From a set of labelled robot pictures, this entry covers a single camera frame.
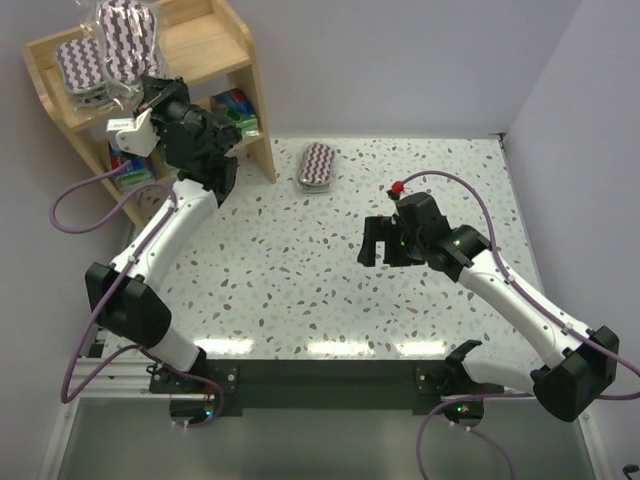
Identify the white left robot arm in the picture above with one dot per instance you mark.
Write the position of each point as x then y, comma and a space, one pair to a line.
124, 295

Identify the aluminium frame rail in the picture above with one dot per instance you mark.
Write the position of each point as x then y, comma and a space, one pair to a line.
122, 374

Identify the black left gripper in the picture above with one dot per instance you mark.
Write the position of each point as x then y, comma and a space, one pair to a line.
163, 95

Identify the purple wavy sponge pack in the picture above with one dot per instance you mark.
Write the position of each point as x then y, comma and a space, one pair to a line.
129, 45
316, 167
80, 64

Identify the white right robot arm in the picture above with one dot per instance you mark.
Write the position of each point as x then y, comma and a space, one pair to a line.
575, 363

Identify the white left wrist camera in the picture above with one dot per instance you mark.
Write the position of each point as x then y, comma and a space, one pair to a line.
129, 135

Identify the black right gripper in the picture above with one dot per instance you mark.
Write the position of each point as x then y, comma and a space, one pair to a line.
388, 240

